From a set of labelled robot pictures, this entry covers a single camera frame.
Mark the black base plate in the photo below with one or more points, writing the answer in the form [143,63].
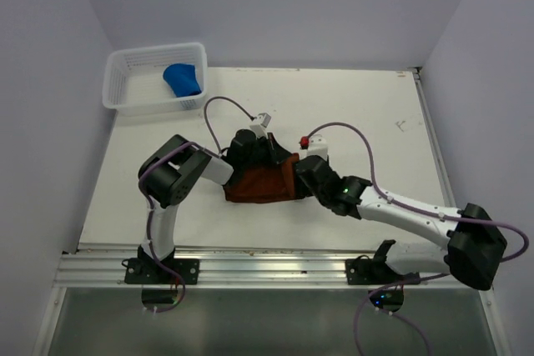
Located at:
[371,271]
[147,272]

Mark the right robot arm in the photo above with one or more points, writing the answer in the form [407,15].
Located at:
[464,243]

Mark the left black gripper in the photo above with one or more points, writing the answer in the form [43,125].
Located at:
[276,152]

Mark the blue towel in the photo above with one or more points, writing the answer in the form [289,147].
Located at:
[182,80]

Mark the white plastic basket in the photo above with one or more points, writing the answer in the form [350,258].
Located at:
[134,81]

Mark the brown towel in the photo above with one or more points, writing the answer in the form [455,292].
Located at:
[266,184]

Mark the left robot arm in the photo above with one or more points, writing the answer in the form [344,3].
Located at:
[166,178]

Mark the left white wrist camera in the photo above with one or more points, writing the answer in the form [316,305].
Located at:
[259,125]

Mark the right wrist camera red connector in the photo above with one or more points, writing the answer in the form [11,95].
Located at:
[314,145]

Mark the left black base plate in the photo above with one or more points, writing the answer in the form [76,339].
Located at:
[147,272]

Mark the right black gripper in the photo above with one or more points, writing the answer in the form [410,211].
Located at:
[300,188]

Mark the aluminium mounting rail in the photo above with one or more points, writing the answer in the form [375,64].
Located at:
[216,268]

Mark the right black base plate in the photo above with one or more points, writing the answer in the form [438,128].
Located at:
[371,271]

